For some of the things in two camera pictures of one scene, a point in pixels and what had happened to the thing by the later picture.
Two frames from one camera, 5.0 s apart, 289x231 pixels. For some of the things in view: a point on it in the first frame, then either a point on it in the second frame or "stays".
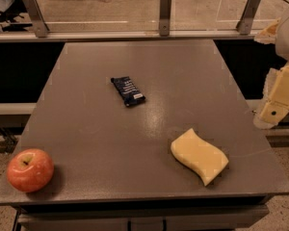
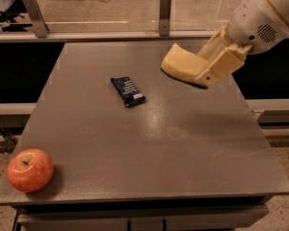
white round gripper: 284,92 → 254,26
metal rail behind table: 25,37 stays
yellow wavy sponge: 205,159 → 184,64
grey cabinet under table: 247,217 stays
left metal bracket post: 35,12 stays
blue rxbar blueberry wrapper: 127,89 stays
